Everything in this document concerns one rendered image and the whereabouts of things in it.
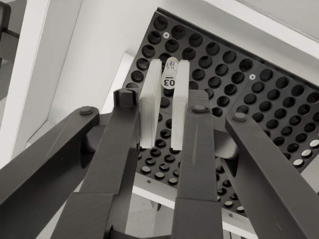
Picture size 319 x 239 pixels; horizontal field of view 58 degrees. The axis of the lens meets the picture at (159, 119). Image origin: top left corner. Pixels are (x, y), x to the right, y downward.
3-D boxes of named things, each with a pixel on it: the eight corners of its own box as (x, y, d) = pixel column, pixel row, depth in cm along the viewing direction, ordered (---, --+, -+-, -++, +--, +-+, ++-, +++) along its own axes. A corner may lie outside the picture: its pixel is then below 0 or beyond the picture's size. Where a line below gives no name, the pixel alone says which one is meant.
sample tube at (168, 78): (165, 55, 24) (160, 72, 20) (180, 55, 24) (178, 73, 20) (164, 69, 25) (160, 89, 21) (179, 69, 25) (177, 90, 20)
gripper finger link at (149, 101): (154, 149, 15) (139, 149, 16) (161, 97, 22) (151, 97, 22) (154, 98, 14) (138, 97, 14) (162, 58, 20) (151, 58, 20)
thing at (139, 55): (95, 151, 34) (94, 154, 34) (154, 10, 26) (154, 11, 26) (109, 158, 35) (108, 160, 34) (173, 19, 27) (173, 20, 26)
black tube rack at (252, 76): (107, 128, 40) (93, 155, 34) (160, 3, 32) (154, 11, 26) (247, 188, 42) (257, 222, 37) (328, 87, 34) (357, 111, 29)
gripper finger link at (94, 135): (136, 155, 14) (74, 152, 14) (146, 109, 18) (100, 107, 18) (135, 128, 13) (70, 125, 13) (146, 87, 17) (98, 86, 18)
